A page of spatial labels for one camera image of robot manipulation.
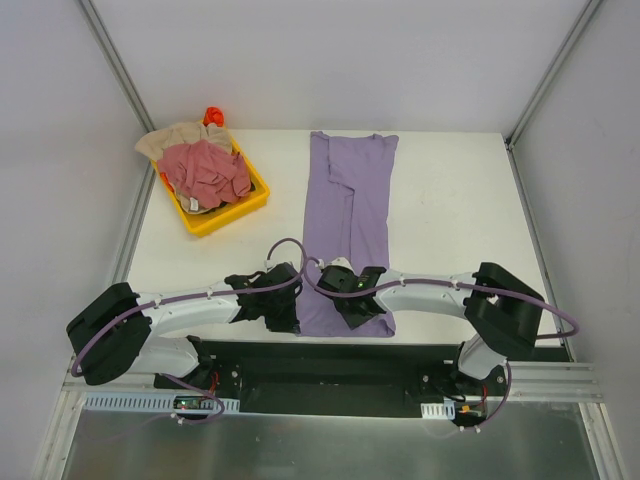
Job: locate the pink t-shirt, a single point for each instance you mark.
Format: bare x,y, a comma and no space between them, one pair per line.
203,176

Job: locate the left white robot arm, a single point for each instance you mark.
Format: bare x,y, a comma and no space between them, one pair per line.
123,331

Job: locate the left white cable duct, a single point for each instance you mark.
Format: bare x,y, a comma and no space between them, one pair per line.
159,403

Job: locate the purple t-shirt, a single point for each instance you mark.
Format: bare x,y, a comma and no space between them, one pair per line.
346,213

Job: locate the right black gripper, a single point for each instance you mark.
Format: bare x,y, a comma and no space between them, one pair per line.
357,308

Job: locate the white cable duct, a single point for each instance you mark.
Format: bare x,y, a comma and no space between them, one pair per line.
159,403
438,411

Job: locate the beige t-shirt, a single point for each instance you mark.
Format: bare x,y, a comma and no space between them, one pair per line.
153,144

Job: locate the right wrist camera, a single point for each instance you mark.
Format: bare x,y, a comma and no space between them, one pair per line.
340,264

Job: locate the yellow plastic tray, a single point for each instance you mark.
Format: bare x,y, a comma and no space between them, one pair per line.
201,225

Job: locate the right white cable duct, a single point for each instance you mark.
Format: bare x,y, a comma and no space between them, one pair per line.
438,411

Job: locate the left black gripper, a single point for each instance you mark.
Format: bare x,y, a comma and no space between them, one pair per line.
279,314

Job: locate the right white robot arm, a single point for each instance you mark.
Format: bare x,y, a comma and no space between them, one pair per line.
504,312

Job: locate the orange red cloth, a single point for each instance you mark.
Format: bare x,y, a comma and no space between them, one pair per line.
213,116

